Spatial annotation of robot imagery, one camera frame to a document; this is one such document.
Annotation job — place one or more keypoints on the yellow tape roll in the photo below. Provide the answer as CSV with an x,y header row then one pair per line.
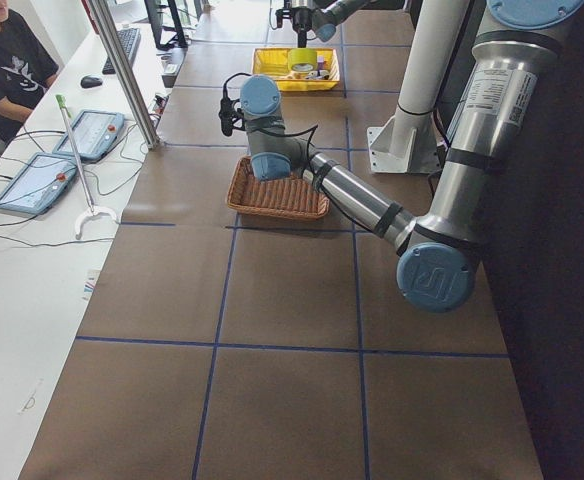
x,y
302,59

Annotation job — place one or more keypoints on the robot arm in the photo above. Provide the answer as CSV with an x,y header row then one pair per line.
x,y
326,19
515,42

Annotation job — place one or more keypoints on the yellow woven basket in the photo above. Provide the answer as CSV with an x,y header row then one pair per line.
x,y
272,62

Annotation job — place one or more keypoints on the brown wicker basket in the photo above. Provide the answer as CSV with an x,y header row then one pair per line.
x,y
291,198

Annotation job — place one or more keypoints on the black monitor stand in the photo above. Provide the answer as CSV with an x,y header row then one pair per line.
x,y
166,26

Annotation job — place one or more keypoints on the black keyboard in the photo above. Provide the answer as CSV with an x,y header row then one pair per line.
x,y
129,39

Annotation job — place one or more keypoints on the far teach pendant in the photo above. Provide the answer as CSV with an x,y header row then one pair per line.
x,y
95,132

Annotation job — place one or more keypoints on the teach pendant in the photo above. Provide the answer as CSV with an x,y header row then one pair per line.
x,y
95,132
39,184

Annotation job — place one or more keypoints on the black computer mouse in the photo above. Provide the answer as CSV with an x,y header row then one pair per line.
x,y
90,81

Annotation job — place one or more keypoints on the white reacher grabber stick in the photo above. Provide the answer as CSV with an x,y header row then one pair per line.
x,y
92,210

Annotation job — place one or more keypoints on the near teach pendant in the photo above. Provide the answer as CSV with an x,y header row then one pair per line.
x,y
39,184

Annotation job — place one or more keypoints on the seated person black shirt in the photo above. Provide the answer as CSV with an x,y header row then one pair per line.
x,y
27,71

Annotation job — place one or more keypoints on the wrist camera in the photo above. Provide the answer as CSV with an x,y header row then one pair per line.
x,y
280,16

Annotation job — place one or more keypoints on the aluminium frame post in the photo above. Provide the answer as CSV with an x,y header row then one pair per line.
x,y
100,14

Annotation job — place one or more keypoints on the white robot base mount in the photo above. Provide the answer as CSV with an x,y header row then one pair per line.
x,y
406,144

